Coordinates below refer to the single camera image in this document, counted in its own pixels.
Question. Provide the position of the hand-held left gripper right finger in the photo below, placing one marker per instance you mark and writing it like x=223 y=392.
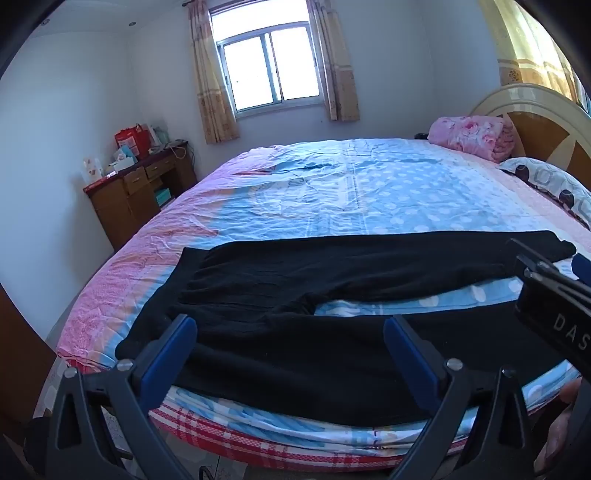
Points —
x=408 y=360

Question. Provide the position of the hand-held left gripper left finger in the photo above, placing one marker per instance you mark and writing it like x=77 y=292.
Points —
x=173 y=355

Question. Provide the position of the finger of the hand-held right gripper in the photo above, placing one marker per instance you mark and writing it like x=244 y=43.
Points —
x=581 y=266
x=531 y=258

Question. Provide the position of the black pants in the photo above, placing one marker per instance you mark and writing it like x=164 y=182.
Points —
x=323 y=277

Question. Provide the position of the person's right hand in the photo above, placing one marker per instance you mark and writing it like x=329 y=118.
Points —
x=556 y=443

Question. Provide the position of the patterned pillow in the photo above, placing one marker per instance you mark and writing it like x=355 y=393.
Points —
x=545 y=177

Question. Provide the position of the cream and wood headboard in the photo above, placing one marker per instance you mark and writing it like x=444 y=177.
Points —
x=545 y=134

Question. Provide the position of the pink floral folded blanket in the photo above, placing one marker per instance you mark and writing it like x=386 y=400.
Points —
x=466 y=136

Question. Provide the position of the wooden wardrobe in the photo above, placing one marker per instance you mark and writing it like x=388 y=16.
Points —
x=21 y=369

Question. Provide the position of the wooden desk with drawers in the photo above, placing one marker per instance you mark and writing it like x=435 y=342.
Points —
x=120 y=207

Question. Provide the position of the teal box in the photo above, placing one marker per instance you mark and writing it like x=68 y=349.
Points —
x=164 y=197

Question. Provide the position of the bed with blue pink sheet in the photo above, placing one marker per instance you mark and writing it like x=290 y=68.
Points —
x=369 y=194

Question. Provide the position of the light blue tissue box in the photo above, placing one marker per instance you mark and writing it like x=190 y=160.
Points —
x=124 y=159

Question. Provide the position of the white floral packet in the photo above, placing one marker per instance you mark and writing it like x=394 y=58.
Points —
x=92 y=168

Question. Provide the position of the yellow curtain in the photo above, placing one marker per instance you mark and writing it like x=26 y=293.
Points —
x=531 y=50

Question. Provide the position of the red gift bag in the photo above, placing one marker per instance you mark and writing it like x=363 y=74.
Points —
x=131 y=141

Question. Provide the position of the white and green bag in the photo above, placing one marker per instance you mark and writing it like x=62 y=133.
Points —
x=157 y=136

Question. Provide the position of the beige floral curtain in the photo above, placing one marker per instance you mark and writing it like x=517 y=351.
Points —
x=339 y=69
x=210 y=87

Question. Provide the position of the window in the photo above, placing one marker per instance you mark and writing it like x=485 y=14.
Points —
x=270 y=60

